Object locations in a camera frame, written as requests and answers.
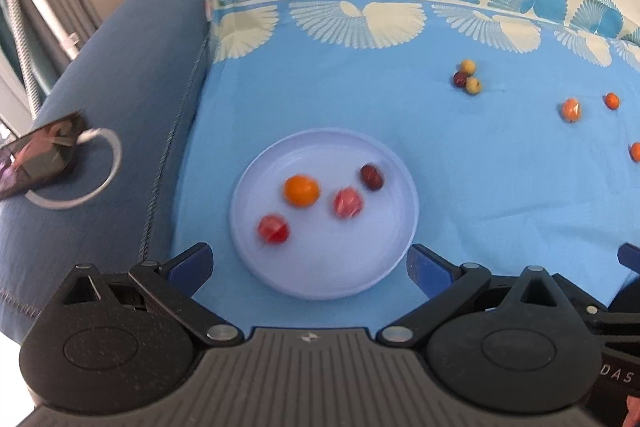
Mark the small yellow round fruit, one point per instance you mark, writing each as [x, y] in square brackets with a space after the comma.
[467, 67]
[474, 86]

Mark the blue sofa armrest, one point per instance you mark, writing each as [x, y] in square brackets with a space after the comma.
[125, 107]

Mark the dark red jujube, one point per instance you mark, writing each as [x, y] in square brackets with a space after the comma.
[371, 177]
[459, 80]

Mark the red cherry tomato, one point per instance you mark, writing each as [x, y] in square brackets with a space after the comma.
[348, 202]
[273, 229]

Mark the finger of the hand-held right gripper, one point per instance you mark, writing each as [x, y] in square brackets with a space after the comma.
[592, 311]
[630, 253]

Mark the pale blue round plate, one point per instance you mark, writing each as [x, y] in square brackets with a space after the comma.
[320, 267]

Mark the blue fan-print cloth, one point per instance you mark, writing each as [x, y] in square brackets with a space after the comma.
[500, 187]

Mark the person's right hand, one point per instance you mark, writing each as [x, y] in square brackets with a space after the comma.
[633, 412]

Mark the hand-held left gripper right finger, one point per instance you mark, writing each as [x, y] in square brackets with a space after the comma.
[427, 269]

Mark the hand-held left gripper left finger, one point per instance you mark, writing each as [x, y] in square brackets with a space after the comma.
[192, 269]

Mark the black smartphone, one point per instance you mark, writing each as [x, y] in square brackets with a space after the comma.
[40, 157]

